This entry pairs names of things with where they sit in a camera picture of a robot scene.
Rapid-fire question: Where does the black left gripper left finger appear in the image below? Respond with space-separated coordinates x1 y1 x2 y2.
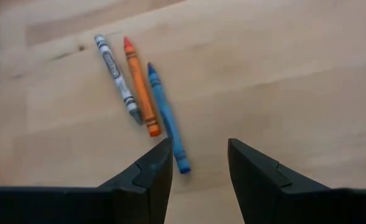
0 137 174 224

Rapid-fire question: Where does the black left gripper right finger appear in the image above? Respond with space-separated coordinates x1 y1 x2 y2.
227 138 366 224

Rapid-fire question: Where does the blue crayon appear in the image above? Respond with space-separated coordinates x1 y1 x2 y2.
147 62 192 175

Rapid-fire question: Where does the orange crayon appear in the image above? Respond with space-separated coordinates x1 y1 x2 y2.
123 36 162 138

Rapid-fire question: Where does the gray crayon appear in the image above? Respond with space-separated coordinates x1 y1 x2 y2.
93 34 143 126

